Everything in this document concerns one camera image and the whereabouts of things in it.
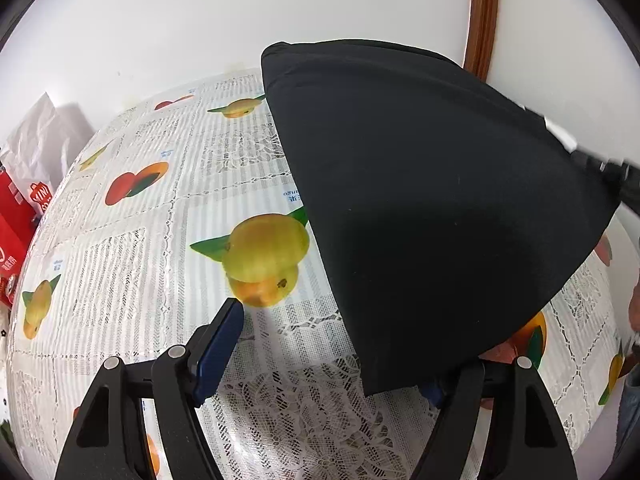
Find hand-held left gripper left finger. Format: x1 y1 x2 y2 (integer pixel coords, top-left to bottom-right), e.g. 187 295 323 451
54 298 246 480

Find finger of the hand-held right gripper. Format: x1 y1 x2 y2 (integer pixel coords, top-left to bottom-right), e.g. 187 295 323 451
572 146 640 206

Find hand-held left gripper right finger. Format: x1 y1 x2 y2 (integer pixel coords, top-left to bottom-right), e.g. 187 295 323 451
410 355 581 480

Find black garment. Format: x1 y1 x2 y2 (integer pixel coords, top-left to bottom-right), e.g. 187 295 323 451
260 39 621 397

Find person's right forearm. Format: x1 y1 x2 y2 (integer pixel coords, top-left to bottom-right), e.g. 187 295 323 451
627 280 640 333

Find fruit print lace tablecloth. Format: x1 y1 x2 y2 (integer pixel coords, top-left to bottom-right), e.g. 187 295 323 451
5 72 640 480

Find person's blue jeans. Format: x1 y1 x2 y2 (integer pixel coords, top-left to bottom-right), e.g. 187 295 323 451
616 375 640 456

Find red carton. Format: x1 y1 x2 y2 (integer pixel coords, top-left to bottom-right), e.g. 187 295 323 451
0 170 36 307

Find white plastic bag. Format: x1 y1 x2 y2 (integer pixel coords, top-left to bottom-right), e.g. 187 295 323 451
0 91 97 188

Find brown wooden door frame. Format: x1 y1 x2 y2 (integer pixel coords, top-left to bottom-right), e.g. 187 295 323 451
462 0 501 81

